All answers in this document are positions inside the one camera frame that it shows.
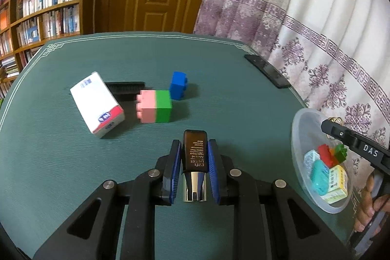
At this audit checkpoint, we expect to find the green orange toy brick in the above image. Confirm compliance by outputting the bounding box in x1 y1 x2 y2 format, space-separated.
333 143 347 164

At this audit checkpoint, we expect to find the yellow medicine box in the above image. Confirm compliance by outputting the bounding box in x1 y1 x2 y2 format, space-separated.
321 165 348 204

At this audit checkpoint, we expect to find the red toy brick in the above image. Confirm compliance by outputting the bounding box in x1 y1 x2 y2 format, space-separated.
317 144 339 168

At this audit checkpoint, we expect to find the teal plastic case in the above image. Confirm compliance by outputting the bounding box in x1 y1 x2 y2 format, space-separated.
310 160 329 196

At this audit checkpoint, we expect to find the white green medicine box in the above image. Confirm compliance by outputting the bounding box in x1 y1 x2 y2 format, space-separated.
303 150 321 177

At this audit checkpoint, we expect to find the brown gold cosmetic tube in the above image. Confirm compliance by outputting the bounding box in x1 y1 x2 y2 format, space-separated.
181 129 208 202

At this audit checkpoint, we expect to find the white red blue box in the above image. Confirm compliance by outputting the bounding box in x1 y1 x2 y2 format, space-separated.
70 72 125 138

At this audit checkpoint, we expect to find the pink green toy brick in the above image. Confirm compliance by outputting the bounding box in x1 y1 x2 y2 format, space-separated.
136 90 173 123

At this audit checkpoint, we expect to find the black comb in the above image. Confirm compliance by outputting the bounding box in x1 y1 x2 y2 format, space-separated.
105 82 146 102

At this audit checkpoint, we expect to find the gold metal keychain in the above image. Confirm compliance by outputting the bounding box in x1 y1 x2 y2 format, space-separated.
327 117 344 141

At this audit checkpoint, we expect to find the person's right hand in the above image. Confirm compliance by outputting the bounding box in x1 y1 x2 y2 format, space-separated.
354 173 389 232

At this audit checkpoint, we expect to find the clear plastic bowl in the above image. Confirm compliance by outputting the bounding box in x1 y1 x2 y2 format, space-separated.
291 108 354 214

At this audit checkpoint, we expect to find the black smartphone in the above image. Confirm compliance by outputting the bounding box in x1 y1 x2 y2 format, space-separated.
244 54 291 89

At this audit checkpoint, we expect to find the green table mat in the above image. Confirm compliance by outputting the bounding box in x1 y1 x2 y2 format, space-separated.
0 31 357 260

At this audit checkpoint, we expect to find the white purple patterned curtain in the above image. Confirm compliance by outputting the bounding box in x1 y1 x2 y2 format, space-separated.
194 0 389 147

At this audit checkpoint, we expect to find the blue toy brick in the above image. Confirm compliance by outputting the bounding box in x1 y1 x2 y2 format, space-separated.
169 71 188 100

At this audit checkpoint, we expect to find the wooden bookshelf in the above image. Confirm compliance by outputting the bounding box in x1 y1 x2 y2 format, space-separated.
1 0 95 98

